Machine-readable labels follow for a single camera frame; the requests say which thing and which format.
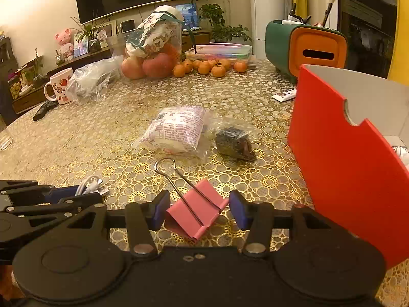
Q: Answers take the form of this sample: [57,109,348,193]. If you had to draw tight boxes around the clear drinking glass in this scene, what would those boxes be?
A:
[0,115,14,152]

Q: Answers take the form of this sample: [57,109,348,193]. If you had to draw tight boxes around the potted orchid plant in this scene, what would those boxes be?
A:
[70,9,111,54]

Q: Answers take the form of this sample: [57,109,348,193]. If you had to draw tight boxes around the white cable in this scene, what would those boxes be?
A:
[75,176,110,196]

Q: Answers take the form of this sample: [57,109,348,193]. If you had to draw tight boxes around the pile of tangerines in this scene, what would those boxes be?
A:
[173,58,248,78]

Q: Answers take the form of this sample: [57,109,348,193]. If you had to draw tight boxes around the wooden television cabinet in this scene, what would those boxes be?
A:
[12,27,213,115]

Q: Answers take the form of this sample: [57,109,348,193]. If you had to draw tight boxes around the small potted plant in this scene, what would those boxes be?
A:
[23,48,46,87]

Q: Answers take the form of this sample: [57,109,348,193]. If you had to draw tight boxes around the paint brush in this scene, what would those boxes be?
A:
[322,0,337,28]

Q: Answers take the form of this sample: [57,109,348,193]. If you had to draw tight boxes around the stack of notebooks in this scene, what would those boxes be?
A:
[185,44,258,70]

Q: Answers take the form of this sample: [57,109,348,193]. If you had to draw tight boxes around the dark snack in clear wrapper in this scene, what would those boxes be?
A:
[212,118,258,162]

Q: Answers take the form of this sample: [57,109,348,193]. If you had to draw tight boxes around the green potted tree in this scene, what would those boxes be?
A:
[183,0,254,44]

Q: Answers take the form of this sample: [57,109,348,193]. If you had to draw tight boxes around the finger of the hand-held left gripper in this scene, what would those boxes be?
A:
[0,180,81,206]
[0,193,105,227]

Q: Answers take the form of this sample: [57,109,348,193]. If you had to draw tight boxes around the yellow chair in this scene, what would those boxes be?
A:
[386,0,409,81]

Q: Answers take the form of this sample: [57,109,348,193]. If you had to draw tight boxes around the red apple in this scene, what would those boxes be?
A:
[142,52,175,79]
[121,56,148,80]

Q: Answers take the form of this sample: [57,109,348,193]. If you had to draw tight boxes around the bowl of apples with bag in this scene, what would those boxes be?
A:
[107,28,183,79]

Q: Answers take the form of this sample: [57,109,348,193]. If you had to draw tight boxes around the pink printed mug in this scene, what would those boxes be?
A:
[43,67,75,105]

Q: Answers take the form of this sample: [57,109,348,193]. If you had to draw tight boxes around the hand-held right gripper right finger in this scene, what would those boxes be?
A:
[229,189,335,258]

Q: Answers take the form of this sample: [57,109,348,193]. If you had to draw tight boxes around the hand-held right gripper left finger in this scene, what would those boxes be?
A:
[65,189,172,259]

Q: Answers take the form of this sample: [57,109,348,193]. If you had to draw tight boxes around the black remote control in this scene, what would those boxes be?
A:
[32,100,59,122]

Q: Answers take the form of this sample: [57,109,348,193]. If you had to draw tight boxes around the framed photo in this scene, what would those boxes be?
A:
[97,20,117,47]

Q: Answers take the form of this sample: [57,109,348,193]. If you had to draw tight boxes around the gold patterned desktop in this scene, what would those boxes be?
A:
[0,56,409,301]

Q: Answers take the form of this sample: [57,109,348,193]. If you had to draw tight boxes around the blue picture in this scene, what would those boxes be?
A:
[175,3,199,30]

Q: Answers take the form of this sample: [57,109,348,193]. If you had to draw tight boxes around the pink binder clip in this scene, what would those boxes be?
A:
[155,157,230,240]

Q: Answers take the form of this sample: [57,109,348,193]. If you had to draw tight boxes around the green orange desk organizer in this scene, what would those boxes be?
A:
[264,19,348,85]

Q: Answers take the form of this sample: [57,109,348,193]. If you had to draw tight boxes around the red cardboard box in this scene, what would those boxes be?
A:
[287,64,409,270]

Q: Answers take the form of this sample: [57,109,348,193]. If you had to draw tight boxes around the small white red packet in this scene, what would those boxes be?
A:
[271,89,298,103]

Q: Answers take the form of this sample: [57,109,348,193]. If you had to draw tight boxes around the pink printed snack packet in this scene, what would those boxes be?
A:
[131,105,212,159]

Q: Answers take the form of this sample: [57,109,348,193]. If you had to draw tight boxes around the clear plastic bag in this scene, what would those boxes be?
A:
[65,58,124,105]

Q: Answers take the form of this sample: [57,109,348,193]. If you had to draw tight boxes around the pink plush bear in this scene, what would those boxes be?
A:
[54,28,75,60]

